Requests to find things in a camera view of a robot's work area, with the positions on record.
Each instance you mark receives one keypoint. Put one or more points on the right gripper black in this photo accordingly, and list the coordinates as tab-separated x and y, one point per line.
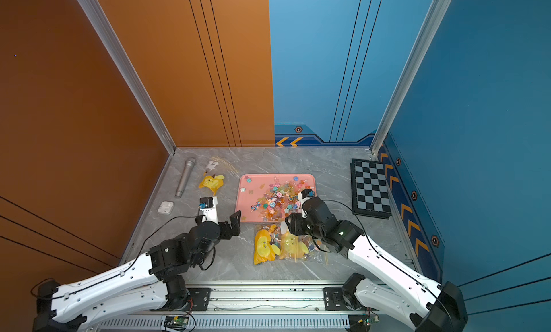
293	223

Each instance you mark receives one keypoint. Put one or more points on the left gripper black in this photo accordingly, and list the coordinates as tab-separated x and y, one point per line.
227	233

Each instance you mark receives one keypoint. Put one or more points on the yellow duck ziploc bag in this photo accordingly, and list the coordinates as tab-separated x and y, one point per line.
267	243
300	248
216	172

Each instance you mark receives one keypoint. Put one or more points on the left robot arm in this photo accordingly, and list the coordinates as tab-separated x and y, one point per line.
152	281

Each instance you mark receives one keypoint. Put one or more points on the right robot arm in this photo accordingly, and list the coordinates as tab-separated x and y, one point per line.
398	276

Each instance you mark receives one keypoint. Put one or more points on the pink plastic tray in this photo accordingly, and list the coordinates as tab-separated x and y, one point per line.
264	198

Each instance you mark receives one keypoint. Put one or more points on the white earbuds case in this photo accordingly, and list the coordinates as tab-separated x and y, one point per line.
166	207

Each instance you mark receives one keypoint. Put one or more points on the silver microphone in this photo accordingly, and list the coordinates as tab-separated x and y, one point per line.
186	173

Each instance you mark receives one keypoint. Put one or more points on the black white chessboard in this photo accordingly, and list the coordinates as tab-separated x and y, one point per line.
370	193

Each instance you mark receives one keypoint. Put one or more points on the left green circuit board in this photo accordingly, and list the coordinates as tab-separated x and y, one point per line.
176	323

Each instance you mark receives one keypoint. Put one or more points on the green circuit board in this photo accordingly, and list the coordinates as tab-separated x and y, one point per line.
176	323
359	324

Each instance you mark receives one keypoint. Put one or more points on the right green circuit board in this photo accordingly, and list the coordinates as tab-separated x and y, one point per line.
359	324

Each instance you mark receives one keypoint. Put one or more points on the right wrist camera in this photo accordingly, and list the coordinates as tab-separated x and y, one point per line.
304	196

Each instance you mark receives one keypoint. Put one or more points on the aluminium front rail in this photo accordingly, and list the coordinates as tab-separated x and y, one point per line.
258	299

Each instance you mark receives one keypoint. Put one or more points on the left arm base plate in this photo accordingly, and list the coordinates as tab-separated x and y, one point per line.
197	300

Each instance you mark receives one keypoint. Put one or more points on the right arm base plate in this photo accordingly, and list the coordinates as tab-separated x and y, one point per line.
334	300

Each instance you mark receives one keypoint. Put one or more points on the left aluminium corner post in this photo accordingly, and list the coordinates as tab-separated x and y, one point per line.
107	35

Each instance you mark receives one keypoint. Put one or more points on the aluminium corner post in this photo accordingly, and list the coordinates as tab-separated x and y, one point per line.
107	35
427	32

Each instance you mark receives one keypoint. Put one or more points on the right aluminium corner post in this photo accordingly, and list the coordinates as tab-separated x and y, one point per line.
427	32

